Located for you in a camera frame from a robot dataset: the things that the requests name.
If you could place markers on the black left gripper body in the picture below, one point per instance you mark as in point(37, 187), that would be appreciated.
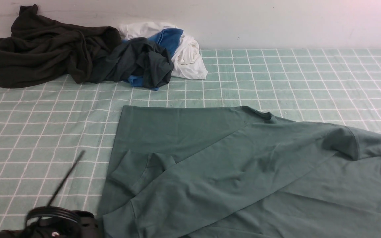
point(55, 222)

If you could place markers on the green long-sleeve top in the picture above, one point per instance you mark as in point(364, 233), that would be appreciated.
point(234, 172)

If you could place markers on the green checked tablecloth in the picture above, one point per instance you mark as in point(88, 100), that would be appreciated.
point(43, 128)

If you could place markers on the black crumpled garment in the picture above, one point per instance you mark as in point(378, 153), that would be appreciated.
point(40, 50)

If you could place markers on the dark green crumpled garment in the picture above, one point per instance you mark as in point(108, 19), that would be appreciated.
point(118, 64)

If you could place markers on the white crumpled garment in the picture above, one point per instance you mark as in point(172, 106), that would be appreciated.
point(187, 60)

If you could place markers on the blue crumpled garment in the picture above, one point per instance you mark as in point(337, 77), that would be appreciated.
point(169, 38)

